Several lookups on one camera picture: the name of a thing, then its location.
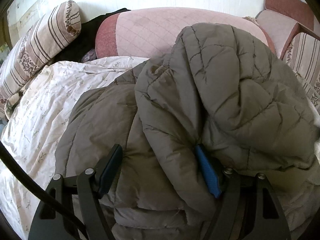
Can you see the striped floral cushion right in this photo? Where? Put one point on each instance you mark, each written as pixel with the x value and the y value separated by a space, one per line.
pixel 302 55

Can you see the olive quilted hooded jacket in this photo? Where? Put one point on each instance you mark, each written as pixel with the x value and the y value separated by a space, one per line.
pixel 219 87

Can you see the white leaf print bedsheet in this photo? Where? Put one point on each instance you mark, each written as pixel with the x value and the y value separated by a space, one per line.
pixel 41 117

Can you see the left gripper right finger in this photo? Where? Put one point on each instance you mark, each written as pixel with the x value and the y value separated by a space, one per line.
pixel 247 204

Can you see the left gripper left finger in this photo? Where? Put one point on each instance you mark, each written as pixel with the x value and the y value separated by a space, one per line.
pixel 72 207

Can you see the striped floral cushion left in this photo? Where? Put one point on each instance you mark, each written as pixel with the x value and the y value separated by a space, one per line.
pixel 51 34

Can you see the pink bolster cushion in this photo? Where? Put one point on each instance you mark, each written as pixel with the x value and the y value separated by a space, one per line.
pixel 152 32

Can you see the black garment behind bolster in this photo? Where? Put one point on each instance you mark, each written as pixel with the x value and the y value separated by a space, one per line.
pixel 85 41

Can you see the striped floral cushion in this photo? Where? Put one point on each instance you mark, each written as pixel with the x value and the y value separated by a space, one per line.
pixel 302 55
pixel 51 34

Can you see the pink sofa backrest cushion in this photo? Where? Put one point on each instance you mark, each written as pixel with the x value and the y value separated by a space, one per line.
pixel 284 19

